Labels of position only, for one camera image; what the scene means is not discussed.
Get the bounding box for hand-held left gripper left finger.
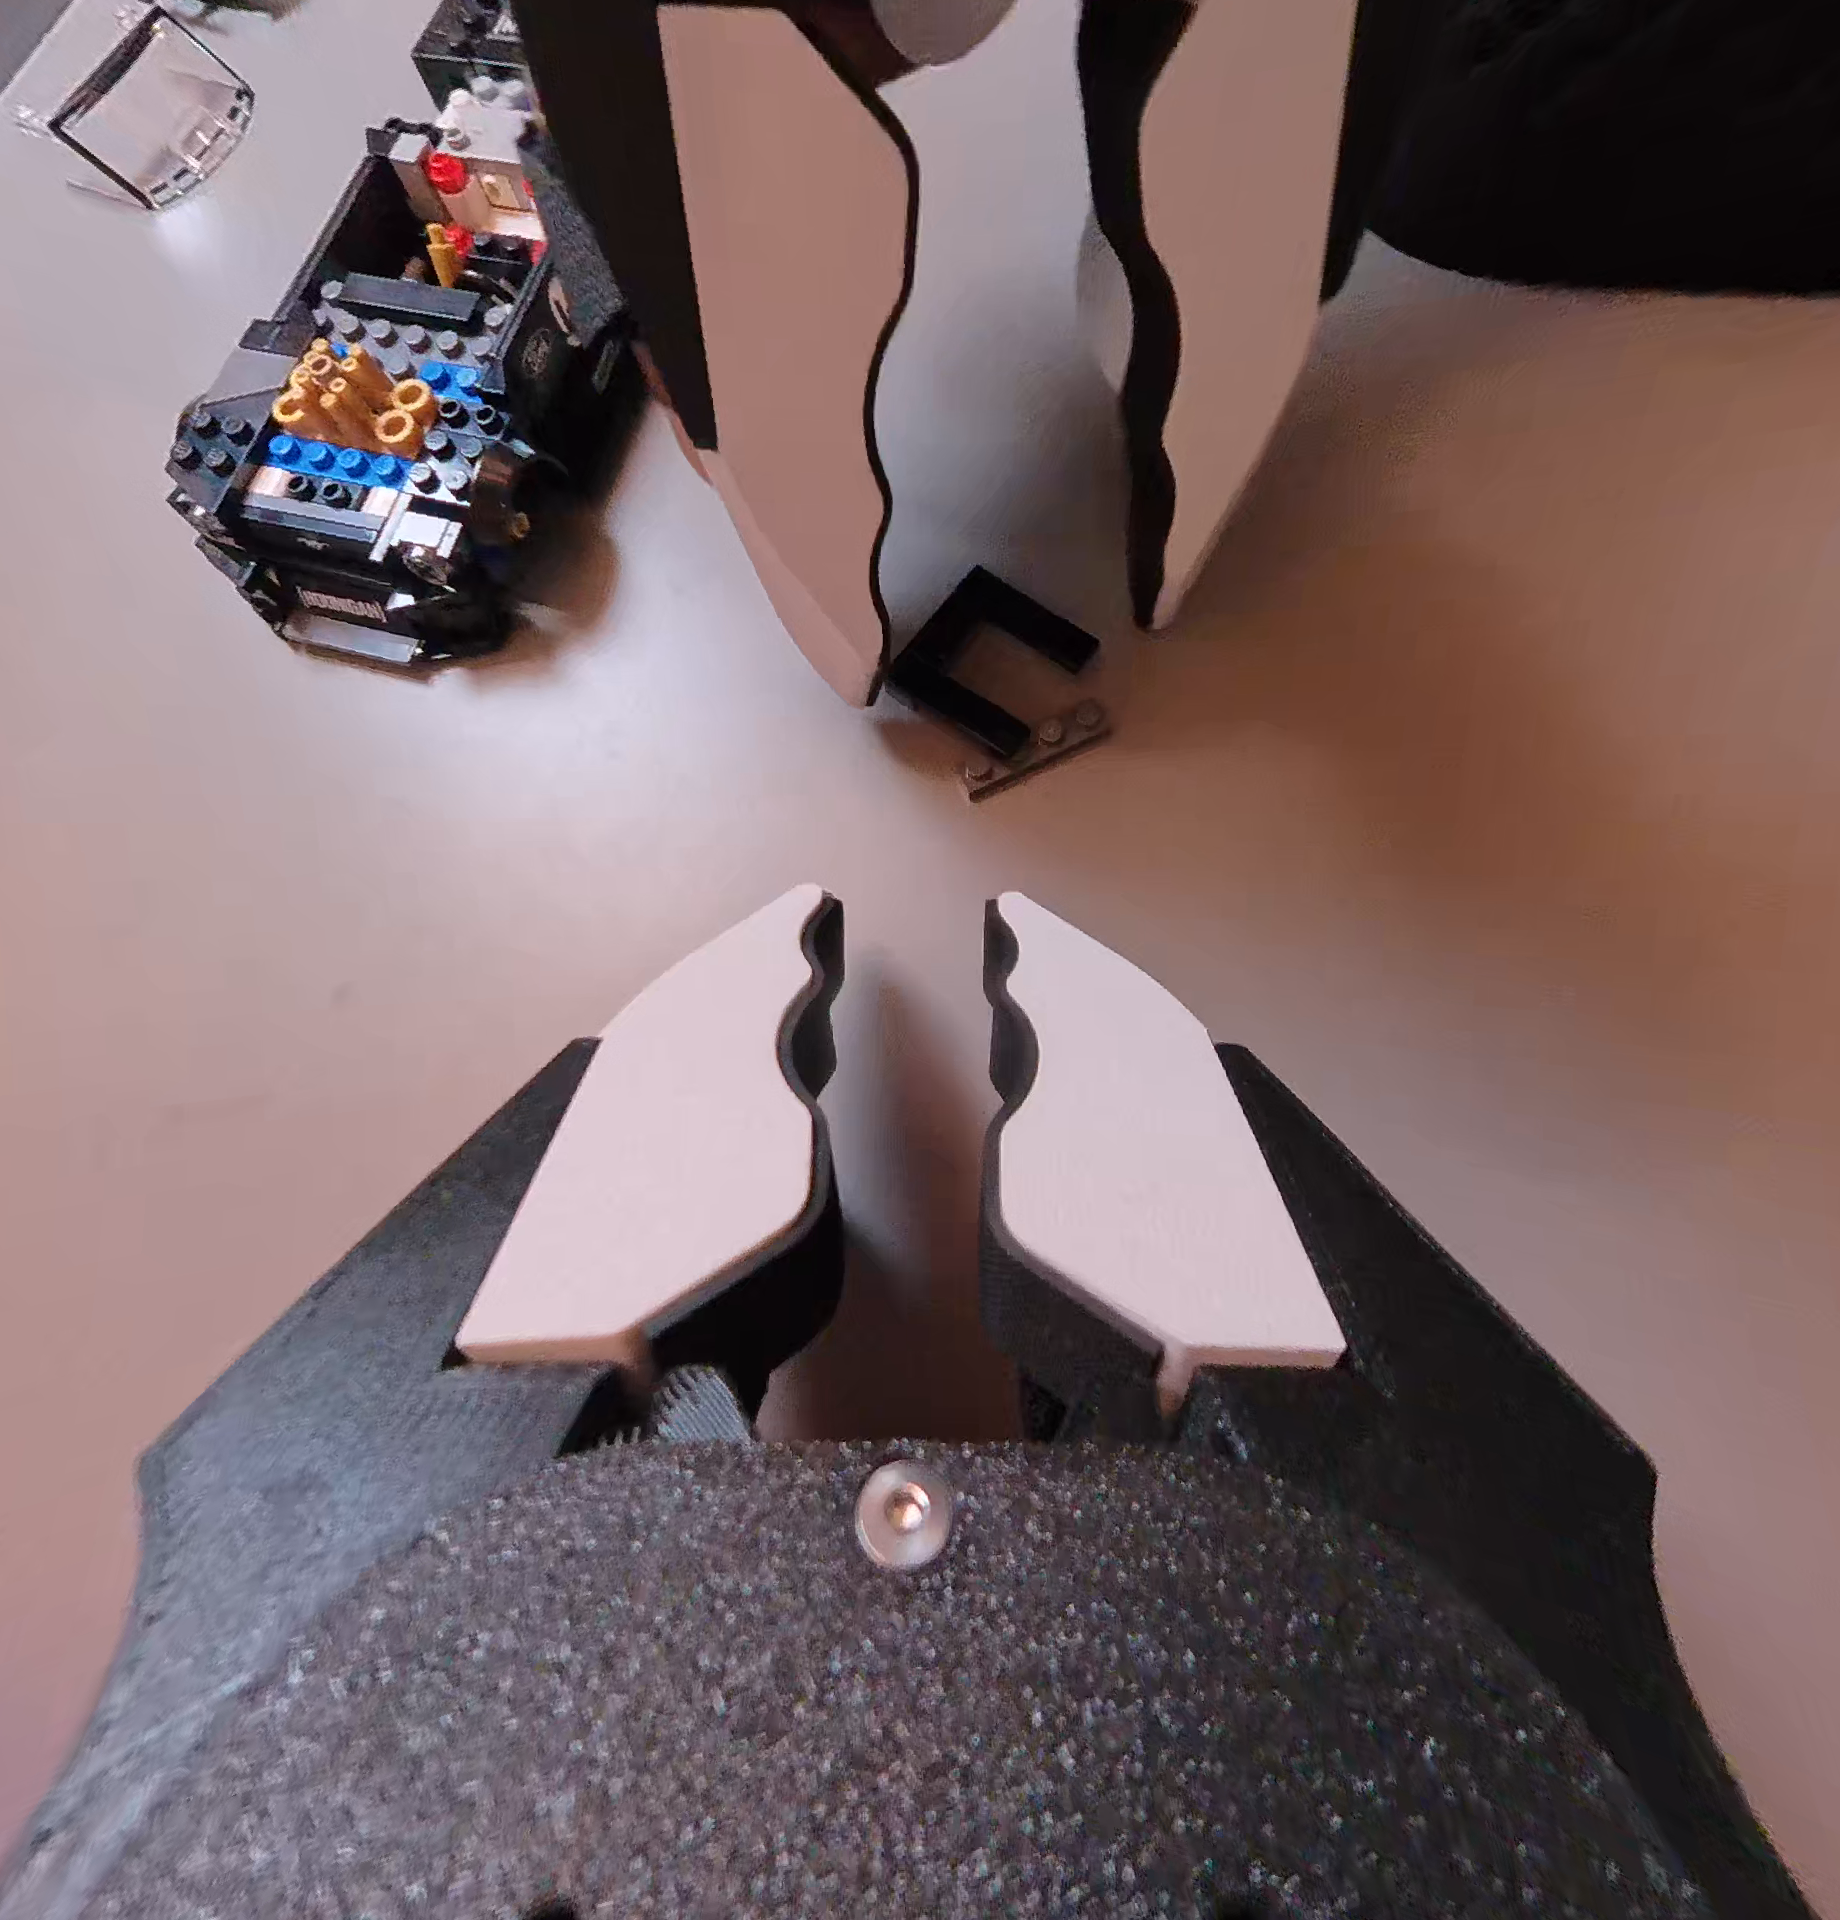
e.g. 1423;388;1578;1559
450;886;852;1412

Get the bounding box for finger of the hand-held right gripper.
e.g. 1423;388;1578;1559
1076;0;1362;631
657;0;920;709

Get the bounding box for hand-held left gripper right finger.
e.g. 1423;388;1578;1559
975;893;1355;1419

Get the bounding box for lego car model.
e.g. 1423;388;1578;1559
163;0;646;670

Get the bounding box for black lego frame assembly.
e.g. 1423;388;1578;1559
882;563;1105;758

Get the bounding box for thin grey lego piece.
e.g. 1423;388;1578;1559
960;703;1115;808

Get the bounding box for clear lego windshield piece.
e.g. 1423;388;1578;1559
14;0;262;212

